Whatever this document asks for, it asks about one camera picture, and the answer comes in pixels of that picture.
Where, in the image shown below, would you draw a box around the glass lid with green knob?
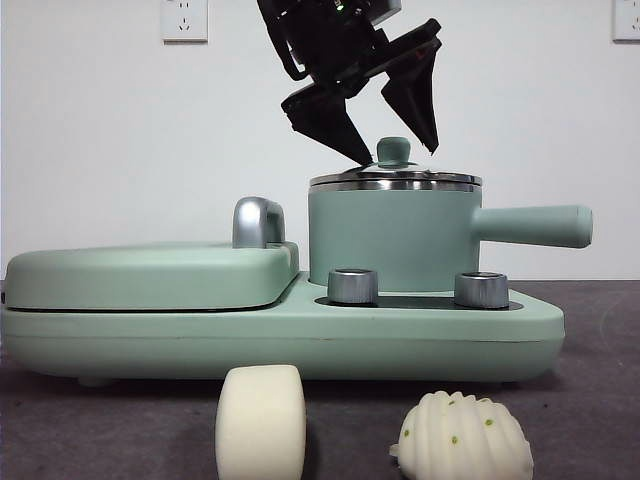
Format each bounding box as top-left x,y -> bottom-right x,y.
308,136 -> 484,194

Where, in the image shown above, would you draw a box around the smooth white rectangular steamed bun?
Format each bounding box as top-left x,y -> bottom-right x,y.
214,363 -> 308,480

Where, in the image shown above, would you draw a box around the ridged white bun green dots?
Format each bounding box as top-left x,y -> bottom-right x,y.
389,389 -> 535,480

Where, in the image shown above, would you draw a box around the silver control knob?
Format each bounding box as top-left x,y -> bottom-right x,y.
327,268 -> 380,306
453,271 -> 511,309

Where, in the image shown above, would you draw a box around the mint green breakfast machine base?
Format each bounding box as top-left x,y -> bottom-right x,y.
0,269 -> 567,389

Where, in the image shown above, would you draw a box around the mint green griddle cover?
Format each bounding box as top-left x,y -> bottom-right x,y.
4,241 -> 302,311

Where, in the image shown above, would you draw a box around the silver griddle cover handle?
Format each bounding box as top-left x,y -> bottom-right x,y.
232,196 -> 288,250

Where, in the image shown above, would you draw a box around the mint green pot with handle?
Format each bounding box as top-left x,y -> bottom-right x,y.
307,183 -> 595,294

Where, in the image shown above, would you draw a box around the white wall socket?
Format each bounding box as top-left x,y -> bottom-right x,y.
612,0 -> 640,43
160,0 -> 209,44

